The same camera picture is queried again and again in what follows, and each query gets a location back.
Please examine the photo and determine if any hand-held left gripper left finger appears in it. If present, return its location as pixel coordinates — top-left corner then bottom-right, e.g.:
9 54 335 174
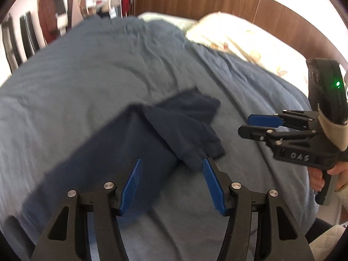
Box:
30 158 143 261

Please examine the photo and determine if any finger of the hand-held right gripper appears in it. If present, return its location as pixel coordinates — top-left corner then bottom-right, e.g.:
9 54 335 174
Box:
238 124 318 148
247 110 319 131

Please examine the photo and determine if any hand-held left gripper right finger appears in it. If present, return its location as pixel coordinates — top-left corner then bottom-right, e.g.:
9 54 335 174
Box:
202 157 313 261

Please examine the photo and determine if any dark navy sweater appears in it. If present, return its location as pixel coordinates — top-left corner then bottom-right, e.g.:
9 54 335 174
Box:
22 87 226 223

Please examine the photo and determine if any person's right hand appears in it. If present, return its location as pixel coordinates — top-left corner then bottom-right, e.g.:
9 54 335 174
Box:
309 162 348 193

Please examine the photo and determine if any cream floral pillow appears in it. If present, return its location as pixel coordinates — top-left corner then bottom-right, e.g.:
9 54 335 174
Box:
186 12 313 93

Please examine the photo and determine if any blue bed blanket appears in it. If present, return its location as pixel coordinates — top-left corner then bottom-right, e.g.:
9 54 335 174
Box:
0 15 320 261

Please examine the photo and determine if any white quilted cloth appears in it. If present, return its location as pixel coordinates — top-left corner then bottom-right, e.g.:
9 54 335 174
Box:
310 224 347 261

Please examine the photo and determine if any pale green pillow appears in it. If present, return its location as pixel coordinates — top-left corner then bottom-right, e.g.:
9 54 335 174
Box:
138 12 197 32

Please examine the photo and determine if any black leaning board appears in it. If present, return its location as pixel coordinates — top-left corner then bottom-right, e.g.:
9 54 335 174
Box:
19 11 42 60
1 16 23 74

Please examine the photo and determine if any row of hanging clothes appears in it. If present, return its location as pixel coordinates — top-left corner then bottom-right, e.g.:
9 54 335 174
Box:
38 0 136 44

